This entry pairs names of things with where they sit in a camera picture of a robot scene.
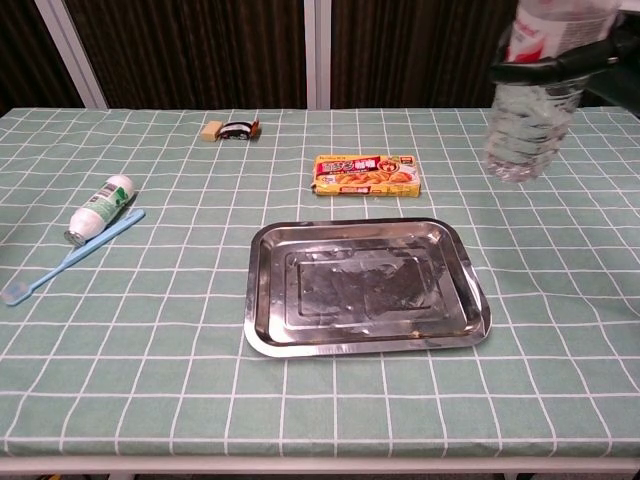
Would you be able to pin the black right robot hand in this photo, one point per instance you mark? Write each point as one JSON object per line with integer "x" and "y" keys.
{"x": 607, "y": 60}

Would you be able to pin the clear plastic water bottle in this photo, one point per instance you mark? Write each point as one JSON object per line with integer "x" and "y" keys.
{"x": 525, "y": 125}

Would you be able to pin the light blue toothbrush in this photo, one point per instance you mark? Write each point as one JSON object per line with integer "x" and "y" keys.
{"x": 75, "y": 255}

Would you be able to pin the black wrapped snack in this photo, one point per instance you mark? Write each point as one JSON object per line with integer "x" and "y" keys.
{"x": 240, "y": 130}

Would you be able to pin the rectangular metal tray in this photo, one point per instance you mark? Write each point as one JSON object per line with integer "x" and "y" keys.
{"x": 365, "y": 290}

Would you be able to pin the green checkered tablecloth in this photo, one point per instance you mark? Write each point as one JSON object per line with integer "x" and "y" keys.
{"x": 150, "y": 375}

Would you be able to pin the white green-labelled small bottle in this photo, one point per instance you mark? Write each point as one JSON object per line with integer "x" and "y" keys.
{"x": 100, "y": 207}

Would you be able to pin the white folding screen frame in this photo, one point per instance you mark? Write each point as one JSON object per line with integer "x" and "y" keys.
{"x": 318, "y": 50}

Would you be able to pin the yellow curry roux box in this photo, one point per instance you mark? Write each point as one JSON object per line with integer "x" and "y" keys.
{"x": 367, "y": 176}

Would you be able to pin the beige eraser block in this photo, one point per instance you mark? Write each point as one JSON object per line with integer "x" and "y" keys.
{"x": 212, "y": 131}

